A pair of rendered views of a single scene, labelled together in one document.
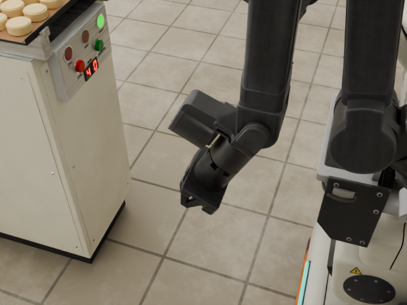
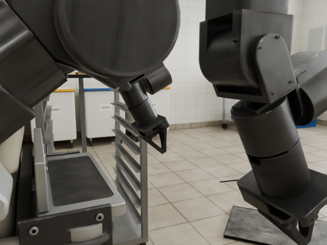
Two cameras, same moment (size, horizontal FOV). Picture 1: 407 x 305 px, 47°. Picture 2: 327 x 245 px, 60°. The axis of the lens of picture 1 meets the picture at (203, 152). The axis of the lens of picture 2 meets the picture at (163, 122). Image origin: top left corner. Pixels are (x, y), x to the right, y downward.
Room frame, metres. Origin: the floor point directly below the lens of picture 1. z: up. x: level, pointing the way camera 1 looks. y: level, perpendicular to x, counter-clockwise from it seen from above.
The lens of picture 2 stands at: (1.05, -0.45, 0.98)
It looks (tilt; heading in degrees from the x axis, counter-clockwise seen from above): 10 degrees down; 138
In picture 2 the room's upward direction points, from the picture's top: straight up
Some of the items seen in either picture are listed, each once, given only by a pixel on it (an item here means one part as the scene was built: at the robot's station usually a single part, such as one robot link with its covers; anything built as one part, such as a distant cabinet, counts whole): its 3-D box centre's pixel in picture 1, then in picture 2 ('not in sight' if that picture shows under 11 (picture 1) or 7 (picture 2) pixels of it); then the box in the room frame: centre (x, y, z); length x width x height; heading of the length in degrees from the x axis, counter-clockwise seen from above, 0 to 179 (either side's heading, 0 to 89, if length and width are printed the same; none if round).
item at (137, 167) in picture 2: not in sight; (123, 152); (-0.29, 0.45, 0.51); 0.64 x 0.03 x 0.03; 159
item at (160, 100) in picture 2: not in sight; (146, 112); (-2.22, 2.16, 0.39); 0.64 x 0.54 x 0.77; 158
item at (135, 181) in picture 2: not in sight; (124, 166); (-0.29, 0.45, 0.42); 0.64 x 0.03 x 0.03; 159
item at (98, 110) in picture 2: not in sight; (102, 114); (-2.43, 1.55, 0.39); 0.64 x 0.54 x 0.77; 159
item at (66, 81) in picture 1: (82, 51); not in sight; (1.01, 0.30, 0.77); 0.24 x 0.04 x 0.14; 162
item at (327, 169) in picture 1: (363, 155); (53, 208); (0.64, -0.31, 0.77); 0.28 x 0.16 x 0.22; 162
